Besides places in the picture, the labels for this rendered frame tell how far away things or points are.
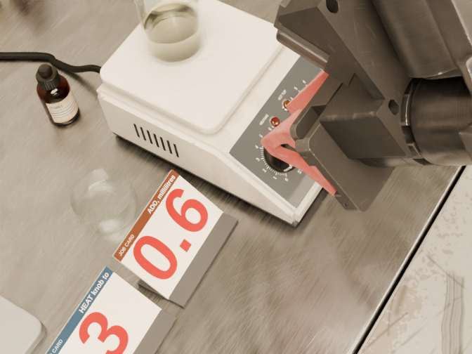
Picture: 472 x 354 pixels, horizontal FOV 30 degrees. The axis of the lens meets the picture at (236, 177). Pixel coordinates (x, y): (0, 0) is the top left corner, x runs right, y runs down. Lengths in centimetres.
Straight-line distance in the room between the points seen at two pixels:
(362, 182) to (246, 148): 18
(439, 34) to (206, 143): 30
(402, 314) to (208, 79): 24
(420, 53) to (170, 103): 30
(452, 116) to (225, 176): 29
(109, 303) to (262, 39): 25
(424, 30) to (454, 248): 31
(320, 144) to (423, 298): 22
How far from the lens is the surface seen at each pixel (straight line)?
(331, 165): 54
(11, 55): 90
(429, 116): 50
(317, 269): 73
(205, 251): 74
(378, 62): 50
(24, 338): 73
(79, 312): 69
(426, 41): 47
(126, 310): 71
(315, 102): 56
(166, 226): 73
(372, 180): 56
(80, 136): 82
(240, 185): 73
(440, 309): 72
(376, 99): 51
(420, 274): 73
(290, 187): 72
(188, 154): 74
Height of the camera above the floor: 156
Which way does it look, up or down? 58 degrees down
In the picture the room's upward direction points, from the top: 10 degrees counter-clockwise
